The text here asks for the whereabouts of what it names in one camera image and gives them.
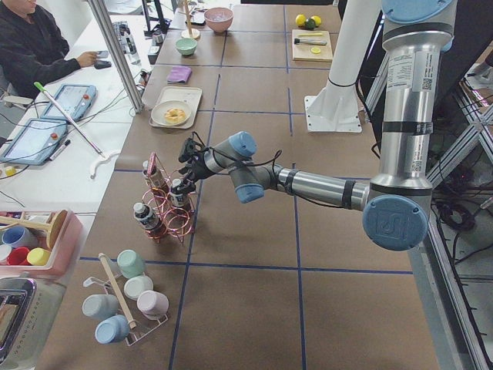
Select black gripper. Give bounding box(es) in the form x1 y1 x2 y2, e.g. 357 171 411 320
178 153 210 183

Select tea bottle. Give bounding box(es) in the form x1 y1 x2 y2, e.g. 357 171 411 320
143 160 169 192
133 202 166 238
169 178 192 211

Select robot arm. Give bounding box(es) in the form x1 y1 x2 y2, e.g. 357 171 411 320
179 1 457 251

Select beige rabbit tray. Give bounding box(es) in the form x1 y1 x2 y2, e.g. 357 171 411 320
149 86 202 130

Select person's hand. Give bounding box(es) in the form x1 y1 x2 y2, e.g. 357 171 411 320
76 52 98 68

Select glazed twisted donut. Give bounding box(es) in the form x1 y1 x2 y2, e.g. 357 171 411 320
164 108 186 125

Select beige round plate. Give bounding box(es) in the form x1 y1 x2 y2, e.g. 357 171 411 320
151 100 191 126

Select reacher grabber stick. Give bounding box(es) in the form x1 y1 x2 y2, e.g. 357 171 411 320
34 82 121 180

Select purple folded cloth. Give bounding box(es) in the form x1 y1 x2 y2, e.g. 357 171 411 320
166 66 192 84

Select mint green cup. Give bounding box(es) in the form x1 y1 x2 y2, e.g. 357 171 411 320
116 249 145 279

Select mint green bowl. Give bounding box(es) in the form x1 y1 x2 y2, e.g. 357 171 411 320
175 38 198 56

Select white cup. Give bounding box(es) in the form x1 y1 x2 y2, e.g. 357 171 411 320
124 275 153 301

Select black marker pen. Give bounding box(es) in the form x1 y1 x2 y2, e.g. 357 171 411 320
49 140 71 161

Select wooden stand with round base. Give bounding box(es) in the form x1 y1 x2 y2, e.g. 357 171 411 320
181 0 200 40

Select steel cup on black base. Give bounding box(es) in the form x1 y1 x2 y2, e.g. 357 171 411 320
152 30 164 45

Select far teach pendant tablet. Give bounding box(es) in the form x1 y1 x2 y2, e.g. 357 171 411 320
53 84 97 121

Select teach pendant tablet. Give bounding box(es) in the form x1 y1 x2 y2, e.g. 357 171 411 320
53 84 97 121
1 118 68 166

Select pink cup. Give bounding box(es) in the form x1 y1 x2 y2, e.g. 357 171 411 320
137 290 169 320

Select computer mouse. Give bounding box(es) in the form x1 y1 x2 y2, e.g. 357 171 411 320
94 59 112 69

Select pink bowl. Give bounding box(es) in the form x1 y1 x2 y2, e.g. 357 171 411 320
204 7 233 33

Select clear plastic ice cubes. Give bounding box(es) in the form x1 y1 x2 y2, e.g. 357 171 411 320
209 12 230 22

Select pink storage box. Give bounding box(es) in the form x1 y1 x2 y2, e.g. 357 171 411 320
1 210 82 279

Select wooden cutting board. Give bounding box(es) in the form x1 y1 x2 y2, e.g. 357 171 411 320
292 29 333 62

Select near teach pendant tablet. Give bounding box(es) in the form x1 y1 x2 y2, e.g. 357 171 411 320
1 118 68 166

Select grey blue cup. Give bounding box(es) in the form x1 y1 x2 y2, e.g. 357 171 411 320
82 294 119 321

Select light blue cup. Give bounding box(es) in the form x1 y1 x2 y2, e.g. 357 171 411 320
95 314 130 344

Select yellow lemon left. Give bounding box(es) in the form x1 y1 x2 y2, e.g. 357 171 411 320
295 14 307 27

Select yellow lemon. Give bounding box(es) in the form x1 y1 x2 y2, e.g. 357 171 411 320
295 14 307 27
310 15 322 28

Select green avocado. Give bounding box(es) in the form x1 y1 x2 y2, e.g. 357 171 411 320
304 18 317 30

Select yellow lemon right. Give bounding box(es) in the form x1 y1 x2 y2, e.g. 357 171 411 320
310 15 322 28

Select person in black sweater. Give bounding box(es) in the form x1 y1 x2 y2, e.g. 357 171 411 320
1 0 81 99

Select silver toaster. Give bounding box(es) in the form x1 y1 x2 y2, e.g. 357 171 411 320
1 277 65 369

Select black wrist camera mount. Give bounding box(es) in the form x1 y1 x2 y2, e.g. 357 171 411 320
178 137 203 163

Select copper wire bottle rack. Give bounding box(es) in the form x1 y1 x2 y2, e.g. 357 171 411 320
142 152 196 244

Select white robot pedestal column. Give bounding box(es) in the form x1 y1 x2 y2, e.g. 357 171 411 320
305 0 381 133

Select black and steel knife handle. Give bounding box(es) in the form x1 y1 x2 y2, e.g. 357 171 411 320
293 38 328 45

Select wire cup rack wooden handle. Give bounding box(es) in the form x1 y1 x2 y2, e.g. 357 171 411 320
82 253 169 347

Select aluminium frame post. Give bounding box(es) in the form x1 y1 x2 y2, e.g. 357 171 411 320
88 0 144 114

